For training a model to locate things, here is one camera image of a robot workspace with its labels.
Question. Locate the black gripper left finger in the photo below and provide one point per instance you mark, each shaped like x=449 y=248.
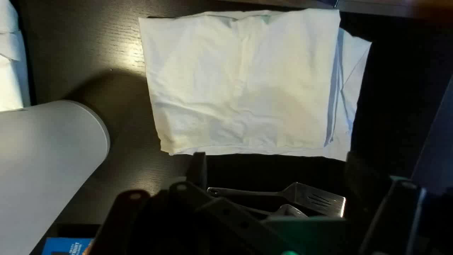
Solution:
x=183 y=220

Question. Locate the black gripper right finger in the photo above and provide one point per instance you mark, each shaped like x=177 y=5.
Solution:
x=394 y=227

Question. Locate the metal slotted spatula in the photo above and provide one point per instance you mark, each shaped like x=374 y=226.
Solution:
x=300 y=195

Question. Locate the translucent white plastic jar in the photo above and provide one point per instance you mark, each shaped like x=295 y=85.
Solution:
x=47 y=153

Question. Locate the white cloth at edge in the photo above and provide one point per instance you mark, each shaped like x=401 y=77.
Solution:
x=14 y=91

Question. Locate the blue box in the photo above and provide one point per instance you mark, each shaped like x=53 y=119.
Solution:
x=62 y=246

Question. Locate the white folded cloth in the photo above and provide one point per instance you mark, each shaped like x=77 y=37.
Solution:
x=254 y=83

